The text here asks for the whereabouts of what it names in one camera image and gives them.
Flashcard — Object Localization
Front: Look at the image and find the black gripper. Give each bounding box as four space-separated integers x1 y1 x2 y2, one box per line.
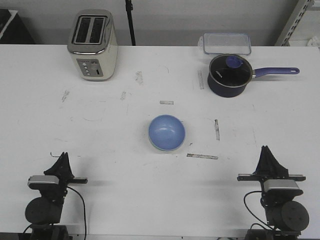
236 145 306 182
37 152 88 200

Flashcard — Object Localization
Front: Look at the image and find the green bowl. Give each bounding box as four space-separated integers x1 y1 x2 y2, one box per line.
148 138 185 152

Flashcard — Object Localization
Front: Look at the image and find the blue bowl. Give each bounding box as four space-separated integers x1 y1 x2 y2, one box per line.
148 114 186 139

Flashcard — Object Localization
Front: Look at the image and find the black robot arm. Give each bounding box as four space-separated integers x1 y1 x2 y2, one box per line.
63 146 309 237
25 152 88 240

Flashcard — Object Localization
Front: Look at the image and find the dark blue saucepan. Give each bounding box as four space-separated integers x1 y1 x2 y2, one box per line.
207 53 300 98

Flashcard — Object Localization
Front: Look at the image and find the glass pot lid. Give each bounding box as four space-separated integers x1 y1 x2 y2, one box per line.
209 54 253 87

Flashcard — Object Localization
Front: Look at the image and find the clear plastic container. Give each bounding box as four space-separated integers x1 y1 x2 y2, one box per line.
197 32 252 55

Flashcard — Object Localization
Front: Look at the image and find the cream toaster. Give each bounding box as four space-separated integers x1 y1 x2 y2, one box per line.
67 9 118 82

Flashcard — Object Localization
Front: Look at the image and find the grey metal shelf upright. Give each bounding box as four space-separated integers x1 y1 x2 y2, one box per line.
274 0 317 47

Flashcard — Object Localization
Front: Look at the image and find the black tripod pole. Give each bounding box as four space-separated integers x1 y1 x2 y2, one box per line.
125 0 136 46

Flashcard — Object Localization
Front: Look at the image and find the black camera cable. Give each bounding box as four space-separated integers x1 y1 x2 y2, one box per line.
66 186 88 240
243 191 271 228

